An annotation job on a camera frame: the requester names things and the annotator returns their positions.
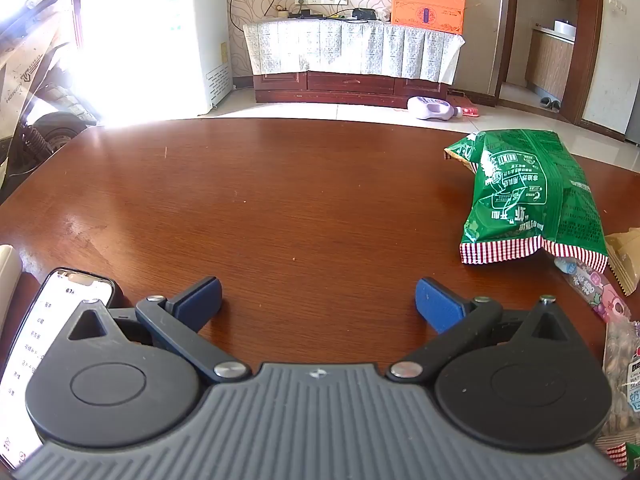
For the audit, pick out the wooden kitchen cabinet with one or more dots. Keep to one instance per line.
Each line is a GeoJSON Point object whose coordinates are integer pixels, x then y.
{"type": "Point", "coordinates": [550, 67]}

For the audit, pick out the white lace cloth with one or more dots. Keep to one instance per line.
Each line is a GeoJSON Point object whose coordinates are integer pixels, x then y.
{"type": "Point", "coordinates": [350, 47]}

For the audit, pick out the red dustpan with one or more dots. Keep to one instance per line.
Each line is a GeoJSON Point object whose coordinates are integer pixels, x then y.
{"type": "Point", "coordinates": [467, 108]}

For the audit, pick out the pair of slippers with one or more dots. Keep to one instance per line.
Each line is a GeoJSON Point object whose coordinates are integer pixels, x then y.
{"type": "Point", "coordinates": [550, 103]}

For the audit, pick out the pink clear candy packet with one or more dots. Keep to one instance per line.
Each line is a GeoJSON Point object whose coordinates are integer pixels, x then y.
{"type": "Point", "coordinates": [597, 287]}

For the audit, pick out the dark wooden TV cabinet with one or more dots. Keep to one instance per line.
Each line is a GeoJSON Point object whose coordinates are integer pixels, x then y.
{"type": "Point", "coordinates": [350, 89]}

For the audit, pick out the parked scooter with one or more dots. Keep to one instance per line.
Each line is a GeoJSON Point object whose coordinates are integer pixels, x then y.
{"type": "Point", "coordinates": [30, 110]}

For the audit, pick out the green red striped packet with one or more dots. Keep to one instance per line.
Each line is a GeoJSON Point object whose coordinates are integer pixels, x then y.
{"type": "Point", "coordinates": [627, 455]}

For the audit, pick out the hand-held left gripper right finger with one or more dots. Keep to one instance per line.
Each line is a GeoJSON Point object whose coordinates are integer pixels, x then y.
{"type": "Point", "coordinates": [437, 302]}

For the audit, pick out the smartphone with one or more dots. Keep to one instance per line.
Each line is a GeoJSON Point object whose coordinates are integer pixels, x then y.
{"type": "Point", "coordinates": [40, 355]}

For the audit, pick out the silver refrigerator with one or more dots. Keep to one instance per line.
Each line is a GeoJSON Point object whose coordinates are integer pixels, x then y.
{"type": "Point", "coordinates": [634, 120]}

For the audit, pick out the green snack bag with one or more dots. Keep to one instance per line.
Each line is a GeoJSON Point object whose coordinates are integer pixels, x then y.
{"type": "Point", "coordinates": [525, 195]}

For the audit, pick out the tan pastry packet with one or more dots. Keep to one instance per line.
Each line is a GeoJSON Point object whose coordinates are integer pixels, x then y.
{"type": "Point", "coordinates": [625, 257]}

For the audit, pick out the white plastic object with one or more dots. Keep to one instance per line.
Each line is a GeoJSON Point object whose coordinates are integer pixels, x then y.
{"type": "Point", "coordinates": [9, 285]}

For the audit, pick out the white purple bottle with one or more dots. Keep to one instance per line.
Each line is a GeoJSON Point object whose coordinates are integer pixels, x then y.
{"type": "Point", "coordinates": [430, 108]}

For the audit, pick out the clear sunflower seed packet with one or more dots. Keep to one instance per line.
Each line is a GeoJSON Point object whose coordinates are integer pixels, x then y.
{"type": "Point", "coordinates": [620, 375]}

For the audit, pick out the black router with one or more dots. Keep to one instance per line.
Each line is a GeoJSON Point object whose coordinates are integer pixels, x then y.
{"type": "Point", "coordinates": [364, 14]}

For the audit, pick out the white chest freezer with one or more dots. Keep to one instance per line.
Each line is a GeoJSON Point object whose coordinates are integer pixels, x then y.
{"type": "Point", "coordinates": [190, 40]}

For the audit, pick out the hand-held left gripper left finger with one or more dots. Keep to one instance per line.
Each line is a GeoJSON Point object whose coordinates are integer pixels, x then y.
{"type": "Point", "coordinates": [202, 297]}

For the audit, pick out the white kitchen container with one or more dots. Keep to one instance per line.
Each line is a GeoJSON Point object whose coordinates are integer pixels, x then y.
{"type": "Point", "coordinates": [565, 26]}

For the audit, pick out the black set-top box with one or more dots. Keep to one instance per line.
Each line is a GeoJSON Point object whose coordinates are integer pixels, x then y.
{"type": "Point", "coordinates": [305, 13]}

